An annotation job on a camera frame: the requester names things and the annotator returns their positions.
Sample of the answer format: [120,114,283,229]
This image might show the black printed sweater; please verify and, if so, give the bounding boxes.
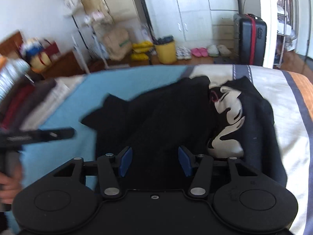
[81,76,287,189]

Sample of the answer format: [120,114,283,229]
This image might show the pile of folded clothes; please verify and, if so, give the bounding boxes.
[1,75,84,131]

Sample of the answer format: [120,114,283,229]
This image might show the person's left hand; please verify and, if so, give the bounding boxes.
[0,162,23,205]

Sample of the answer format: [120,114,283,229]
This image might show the blue and white bedsheet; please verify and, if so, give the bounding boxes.
[9,65,312,234]

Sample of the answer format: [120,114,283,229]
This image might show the plush toys pile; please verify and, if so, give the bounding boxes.
[20,38,60,73]

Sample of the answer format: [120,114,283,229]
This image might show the wooden headboard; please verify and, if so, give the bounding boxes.
[0,31,23,56]

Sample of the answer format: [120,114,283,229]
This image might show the wooden nightstand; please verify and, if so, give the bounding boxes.
[40,51,106,79]

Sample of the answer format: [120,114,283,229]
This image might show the pink slippers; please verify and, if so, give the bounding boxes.
[191,47,209,57]

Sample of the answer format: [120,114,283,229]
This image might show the white sneakers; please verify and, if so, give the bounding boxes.
[176,47,192,60]

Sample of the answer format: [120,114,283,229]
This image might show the yellow plastic bags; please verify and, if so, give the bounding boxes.
[130,41,154,61]

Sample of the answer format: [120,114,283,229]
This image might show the yellow bucket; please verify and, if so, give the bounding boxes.
[153,36,177,64]

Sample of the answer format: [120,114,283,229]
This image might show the brown paper bag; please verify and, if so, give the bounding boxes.
[103,28,132,61]

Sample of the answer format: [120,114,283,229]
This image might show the white wardrobe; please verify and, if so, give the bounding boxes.
[144,0,238,48]

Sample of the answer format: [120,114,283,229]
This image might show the white rolling table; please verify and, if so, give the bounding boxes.
[63,0,129,74]

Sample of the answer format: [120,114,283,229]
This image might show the metal shelf rack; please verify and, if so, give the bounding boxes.
[274,0,297,69]

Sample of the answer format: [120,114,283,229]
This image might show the black suitcase red strap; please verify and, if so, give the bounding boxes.
[233,13,268,66]

